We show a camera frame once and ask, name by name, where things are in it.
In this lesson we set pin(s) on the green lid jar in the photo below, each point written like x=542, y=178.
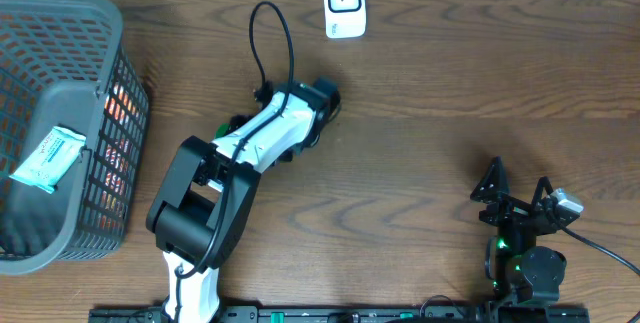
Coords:
x=222, y=130

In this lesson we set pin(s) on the grey plastic mesh basket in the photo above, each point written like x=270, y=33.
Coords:
x=63, y=64

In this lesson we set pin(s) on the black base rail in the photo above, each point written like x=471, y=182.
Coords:
x=431, y=313

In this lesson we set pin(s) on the white barcode scanner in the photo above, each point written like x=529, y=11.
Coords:
x=345, y=18

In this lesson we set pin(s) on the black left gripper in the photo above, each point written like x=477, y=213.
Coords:
x=326, y=91

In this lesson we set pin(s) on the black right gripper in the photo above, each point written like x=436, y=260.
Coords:
x=482, y=193

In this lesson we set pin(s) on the teal wet wipes pack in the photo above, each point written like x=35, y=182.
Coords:
x=50, y=160

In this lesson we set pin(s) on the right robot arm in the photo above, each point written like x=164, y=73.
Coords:
x=524, y=272

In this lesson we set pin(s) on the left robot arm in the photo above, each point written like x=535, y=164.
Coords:
x=201, y=209

